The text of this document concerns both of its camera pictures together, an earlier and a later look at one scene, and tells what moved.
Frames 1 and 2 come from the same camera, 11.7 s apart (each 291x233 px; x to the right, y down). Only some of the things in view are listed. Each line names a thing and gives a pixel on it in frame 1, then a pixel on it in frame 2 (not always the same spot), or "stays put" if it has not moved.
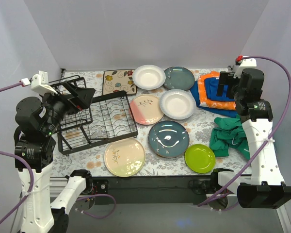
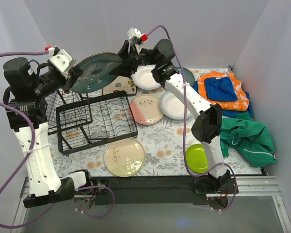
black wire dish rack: (103, 119) stays put
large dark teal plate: (169, 139) -> (95, 74)
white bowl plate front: (178, 104) stays put
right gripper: (232, 81) -> (125, 60)
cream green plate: (124, 157) stays put
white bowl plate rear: (149, 77) stays put
